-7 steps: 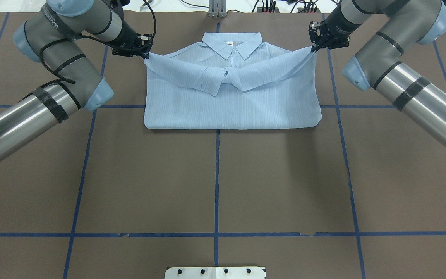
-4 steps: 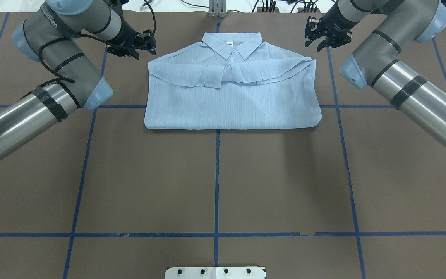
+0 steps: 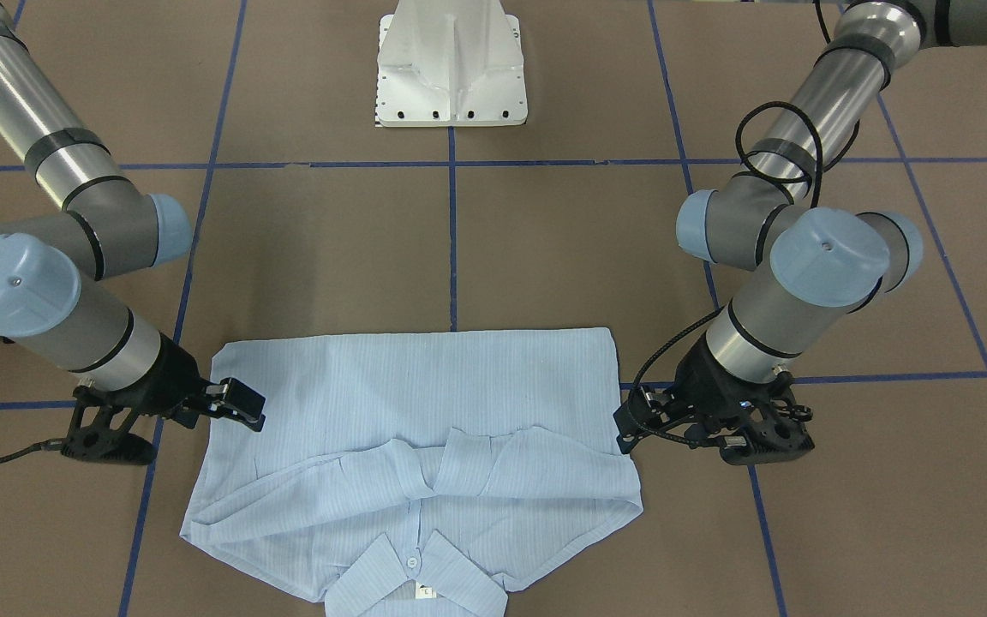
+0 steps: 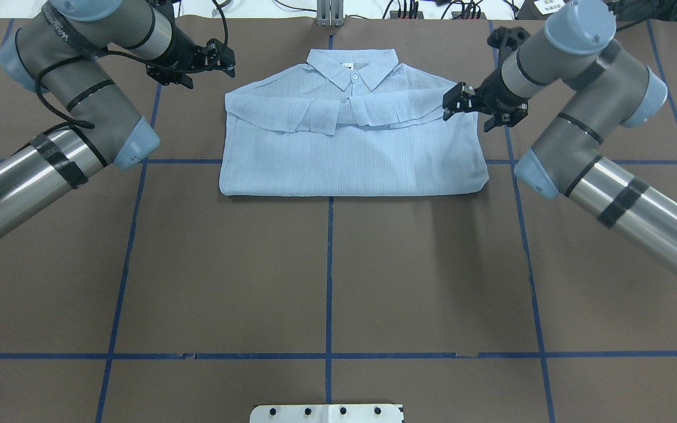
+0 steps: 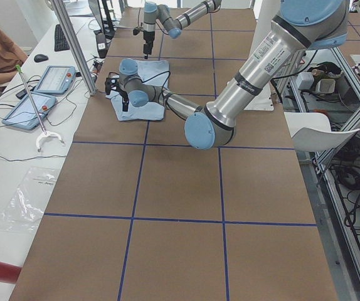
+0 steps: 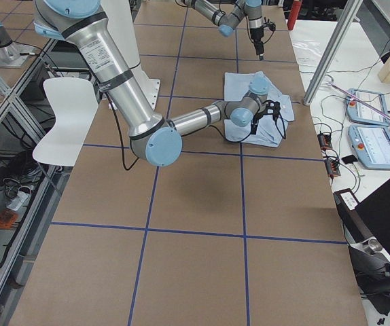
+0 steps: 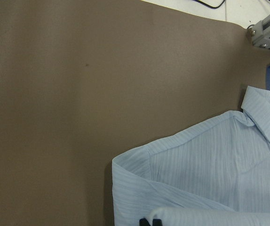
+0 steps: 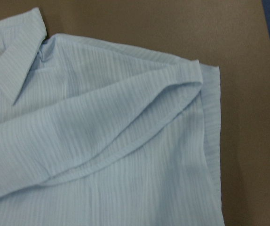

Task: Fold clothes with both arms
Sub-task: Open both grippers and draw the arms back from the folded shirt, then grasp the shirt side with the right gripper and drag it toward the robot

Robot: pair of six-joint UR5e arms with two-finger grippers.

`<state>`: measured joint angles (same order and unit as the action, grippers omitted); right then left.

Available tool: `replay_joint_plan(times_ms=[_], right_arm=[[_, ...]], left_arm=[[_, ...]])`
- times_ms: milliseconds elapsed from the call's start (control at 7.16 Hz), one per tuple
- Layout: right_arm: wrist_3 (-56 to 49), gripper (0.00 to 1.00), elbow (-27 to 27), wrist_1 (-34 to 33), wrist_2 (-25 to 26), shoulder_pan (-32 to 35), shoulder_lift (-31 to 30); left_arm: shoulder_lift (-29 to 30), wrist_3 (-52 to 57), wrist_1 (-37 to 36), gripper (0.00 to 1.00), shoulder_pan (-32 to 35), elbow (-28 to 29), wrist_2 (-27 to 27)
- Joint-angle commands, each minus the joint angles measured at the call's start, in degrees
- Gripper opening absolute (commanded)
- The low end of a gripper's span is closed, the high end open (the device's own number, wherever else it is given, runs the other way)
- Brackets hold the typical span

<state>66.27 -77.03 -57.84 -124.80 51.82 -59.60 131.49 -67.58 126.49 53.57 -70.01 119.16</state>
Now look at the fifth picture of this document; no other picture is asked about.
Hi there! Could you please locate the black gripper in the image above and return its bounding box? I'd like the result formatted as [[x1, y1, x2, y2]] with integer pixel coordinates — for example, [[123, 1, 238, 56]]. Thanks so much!
[[119, 90, 129, 112], [143, 31, 155, 60]]

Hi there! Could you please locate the light blue button shirt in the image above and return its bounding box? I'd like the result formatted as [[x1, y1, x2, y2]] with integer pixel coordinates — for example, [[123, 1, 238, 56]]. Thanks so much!
[[106, 58, 170, 122]]

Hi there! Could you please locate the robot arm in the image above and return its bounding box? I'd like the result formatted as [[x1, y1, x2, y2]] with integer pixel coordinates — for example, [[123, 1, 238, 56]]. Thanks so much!
[[117, 1, 349, 150], [140, 0, 221, 59]]

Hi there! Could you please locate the black power adapter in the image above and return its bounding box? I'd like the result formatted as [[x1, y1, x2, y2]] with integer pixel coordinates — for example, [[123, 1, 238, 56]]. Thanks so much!
[[95, 32, 108, 58]]

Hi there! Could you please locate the upper blue teach pendant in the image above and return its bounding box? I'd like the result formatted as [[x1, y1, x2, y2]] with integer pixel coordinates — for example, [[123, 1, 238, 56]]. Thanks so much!
[[34, 65, 76, 95]]

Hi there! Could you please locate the blue teach pendant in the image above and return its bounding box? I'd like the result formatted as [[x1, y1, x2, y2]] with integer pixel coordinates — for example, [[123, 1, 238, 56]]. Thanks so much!
[[34, 65, 76, 95], [2, 92, 56, 130]]

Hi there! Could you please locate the reacher grabber stick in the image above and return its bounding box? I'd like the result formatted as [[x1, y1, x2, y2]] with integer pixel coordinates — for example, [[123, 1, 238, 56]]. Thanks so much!
[[15, 64, 65, 153]]

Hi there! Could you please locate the black keyboard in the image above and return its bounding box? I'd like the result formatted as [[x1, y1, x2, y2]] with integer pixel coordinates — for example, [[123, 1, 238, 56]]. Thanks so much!
[[54, 24, 70, 52]]

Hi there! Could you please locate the black computer mouse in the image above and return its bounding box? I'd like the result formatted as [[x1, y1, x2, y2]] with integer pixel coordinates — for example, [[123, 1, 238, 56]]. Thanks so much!
[[33, 54, 49, 63]]

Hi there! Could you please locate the lower blue teach pendant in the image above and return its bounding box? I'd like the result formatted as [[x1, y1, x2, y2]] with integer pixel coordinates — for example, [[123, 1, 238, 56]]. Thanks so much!
[[2, 92, 56, 130]]

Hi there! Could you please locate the clear plastic bag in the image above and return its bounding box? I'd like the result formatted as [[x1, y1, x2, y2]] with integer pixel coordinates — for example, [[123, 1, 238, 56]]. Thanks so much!
[[0, 167, 60, 234]]

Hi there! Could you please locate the white chair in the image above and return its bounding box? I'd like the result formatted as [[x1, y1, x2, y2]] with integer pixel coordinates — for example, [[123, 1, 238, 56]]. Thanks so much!
[[284, 112, 360, 152]]

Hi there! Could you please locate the white bucket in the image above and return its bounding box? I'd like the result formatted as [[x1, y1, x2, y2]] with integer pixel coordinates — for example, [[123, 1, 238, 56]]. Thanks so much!
[[315, 78, 336, 95]]

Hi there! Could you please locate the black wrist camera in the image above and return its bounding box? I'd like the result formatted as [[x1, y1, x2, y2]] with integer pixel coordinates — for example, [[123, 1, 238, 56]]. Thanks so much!
[[105, 72, 120, 96], [133, 23, 144, 35]]

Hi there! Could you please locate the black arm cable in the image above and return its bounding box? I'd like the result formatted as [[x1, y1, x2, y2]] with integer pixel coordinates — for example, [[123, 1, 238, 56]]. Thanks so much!
[[142, 70, 206, 117]]

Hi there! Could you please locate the aluminium frame post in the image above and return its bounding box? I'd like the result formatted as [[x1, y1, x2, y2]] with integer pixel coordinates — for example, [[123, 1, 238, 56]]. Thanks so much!
[[51, 0, 97, 96]]

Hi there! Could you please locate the white camera mast base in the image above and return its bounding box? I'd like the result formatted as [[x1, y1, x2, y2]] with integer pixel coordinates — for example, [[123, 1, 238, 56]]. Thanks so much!
[[244, 0, 280, 111]]

